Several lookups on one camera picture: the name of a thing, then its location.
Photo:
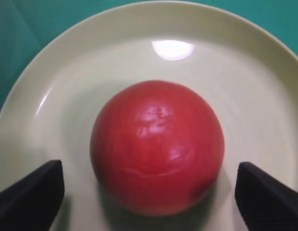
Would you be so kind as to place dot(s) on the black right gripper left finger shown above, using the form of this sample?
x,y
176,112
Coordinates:
x,y
32,203

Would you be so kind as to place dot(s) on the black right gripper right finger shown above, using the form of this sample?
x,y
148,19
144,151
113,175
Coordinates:
x,y
265,203

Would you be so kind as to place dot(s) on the red yellow round bread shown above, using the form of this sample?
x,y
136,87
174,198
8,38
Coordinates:
x,y
157,148

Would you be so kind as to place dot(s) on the yellow plastic plate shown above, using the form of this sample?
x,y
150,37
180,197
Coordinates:
x,y
26,144

